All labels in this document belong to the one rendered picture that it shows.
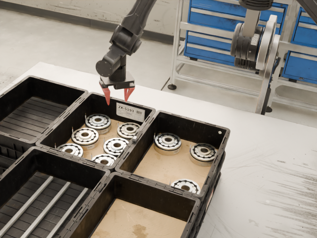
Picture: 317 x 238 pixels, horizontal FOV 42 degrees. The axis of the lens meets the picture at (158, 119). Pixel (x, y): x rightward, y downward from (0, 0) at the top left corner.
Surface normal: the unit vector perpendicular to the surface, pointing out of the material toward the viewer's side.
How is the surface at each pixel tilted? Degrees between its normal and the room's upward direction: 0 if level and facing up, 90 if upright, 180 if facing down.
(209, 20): 90
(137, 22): 82
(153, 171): 0
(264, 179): 0
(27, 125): 0
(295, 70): 90
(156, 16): 90
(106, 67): 91
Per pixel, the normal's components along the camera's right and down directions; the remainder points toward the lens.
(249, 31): -0.33, 0.52
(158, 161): 0.07, -0.82
